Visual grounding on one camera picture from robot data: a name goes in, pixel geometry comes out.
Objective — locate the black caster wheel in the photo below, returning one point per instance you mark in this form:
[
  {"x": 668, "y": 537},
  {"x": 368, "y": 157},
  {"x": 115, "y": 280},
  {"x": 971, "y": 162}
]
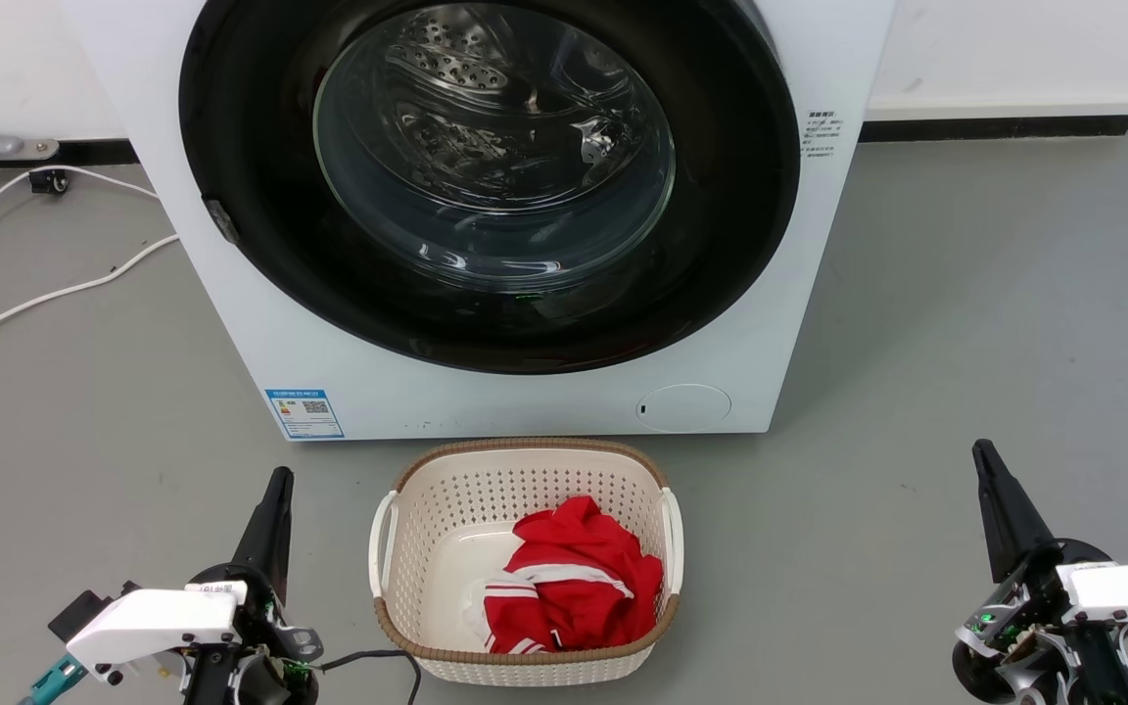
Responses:
[{"x": 51, "y": 181}]

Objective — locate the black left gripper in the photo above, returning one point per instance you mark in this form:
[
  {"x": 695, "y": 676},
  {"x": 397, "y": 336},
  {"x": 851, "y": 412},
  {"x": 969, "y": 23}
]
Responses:
[{"x": 260, "y": 646}]

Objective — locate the white front-load washing machine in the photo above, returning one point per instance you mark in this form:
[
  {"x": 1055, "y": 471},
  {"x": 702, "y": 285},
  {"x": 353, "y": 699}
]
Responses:
[{"x": 231, "y": 323}]

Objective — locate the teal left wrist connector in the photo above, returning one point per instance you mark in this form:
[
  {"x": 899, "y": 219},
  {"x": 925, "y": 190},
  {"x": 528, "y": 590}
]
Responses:
[{"x": 52, "y": 681}]

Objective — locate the round white filter cover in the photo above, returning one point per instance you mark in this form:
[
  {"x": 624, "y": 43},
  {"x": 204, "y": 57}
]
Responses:
[{"x": 683, "y": 408}]

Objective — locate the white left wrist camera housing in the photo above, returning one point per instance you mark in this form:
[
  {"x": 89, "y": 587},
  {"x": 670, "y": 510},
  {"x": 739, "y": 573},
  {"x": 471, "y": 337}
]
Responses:
[{"x": 153, "y": 627}]

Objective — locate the black round glass washer door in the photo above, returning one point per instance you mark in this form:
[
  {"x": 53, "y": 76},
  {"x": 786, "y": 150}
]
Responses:
[{"x": 721, "y": 245}]

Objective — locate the black text sticker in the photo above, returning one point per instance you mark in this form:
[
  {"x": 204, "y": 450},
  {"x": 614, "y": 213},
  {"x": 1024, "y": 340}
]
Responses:
[{"x": 822, "y": 134}]

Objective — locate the blue energy label sticker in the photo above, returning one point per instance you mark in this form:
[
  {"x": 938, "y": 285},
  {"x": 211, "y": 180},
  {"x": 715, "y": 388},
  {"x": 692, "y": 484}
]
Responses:
[{"x": 305, "y": 413}]

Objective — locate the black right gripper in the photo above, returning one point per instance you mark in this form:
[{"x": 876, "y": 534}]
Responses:
[{"x": 1024, "y": 627}]

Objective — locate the red white-striped garment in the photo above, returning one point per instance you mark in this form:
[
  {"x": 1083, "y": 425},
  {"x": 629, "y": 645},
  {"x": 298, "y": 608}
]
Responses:
[{"x": 579, "y": 587}]

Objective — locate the cream perforated laundry basket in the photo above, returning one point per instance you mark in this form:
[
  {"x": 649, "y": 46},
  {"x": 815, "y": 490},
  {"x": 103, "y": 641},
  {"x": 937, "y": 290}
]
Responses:
[{"x": 437, "y": 529}]

